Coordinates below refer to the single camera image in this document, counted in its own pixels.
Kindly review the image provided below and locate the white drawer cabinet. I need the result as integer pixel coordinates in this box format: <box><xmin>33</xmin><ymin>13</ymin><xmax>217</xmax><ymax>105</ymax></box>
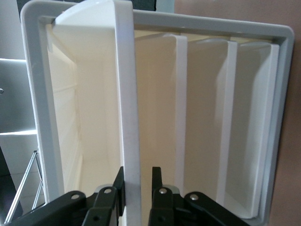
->
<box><xmin>20</xmin><ymin>0</ymin><xmax>295</xmax><ymax>226</ymax></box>

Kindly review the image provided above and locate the white plastic drawer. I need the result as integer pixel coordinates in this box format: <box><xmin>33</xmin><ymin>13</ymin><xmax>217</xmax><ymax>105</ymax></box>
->
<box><xmin>47</xmin><ymin>0</ymin><xmax>142</xmax><ymax>226</ymax></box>

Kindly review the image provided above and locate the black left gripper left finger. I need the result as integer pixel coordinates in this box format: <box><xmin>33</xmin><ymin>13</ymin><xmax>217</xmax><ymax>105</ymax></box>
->
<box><xmin>4</xmin><ymin>166</ymin><xmax>126</xmax><ymax>226</ymax></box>

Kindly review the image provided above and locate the thin metal frame rack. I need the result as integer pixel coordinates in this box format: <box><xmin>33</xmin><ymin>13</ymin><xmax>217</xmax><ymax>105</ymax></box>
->
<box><xmin>4</xmin><ymin>150</ymin><xmax>44</xmax><ymax>224</ymax></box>

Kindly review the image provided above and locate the grey metal panel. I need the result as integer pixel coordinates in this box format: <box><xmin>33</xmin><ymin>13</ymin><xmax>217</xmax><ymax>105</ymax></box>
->
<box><xmin>0</xmin><ymin>57</ymin><xmax>38</xmax><ymax>135</ymax></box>

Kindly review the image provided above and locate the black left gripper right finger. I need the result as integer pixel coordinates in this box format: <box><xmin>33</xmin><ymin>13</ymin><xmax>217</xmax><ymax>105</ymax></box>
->
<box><xmin>148</xmin><ymin>166</ymin><xmax>250</xmax><ymax>226</ymax></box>

